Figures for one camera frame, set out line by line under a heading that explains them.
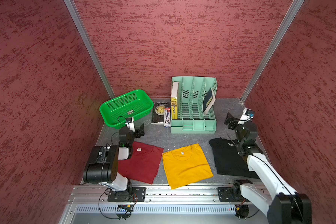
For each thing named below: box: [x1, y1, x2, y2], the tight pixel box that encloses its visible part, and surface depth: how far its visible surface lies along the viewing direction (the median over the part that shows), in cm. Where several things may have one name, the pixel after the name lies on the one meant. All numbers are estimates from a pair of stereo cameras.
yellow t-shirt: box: [161, 143, 214, 190], surface depth 85 cm
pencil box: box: [164, 107, 171, 128], surface depth 105 cm
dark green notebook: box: [202, 87, 216, 115], surface depth 105 cm
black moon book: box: [151, 101, 171, 126], surface depth 112 cm
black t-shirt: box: [209, 137, 260, 179], surface depth 87 cm
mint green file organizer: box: [170, 76, 218, 134], surface depth 105 cm
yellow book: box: [170, 81, 180, 120], surface depth 92 cm
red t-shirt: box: [117, 140, 164, 184], surface depth 85 cm
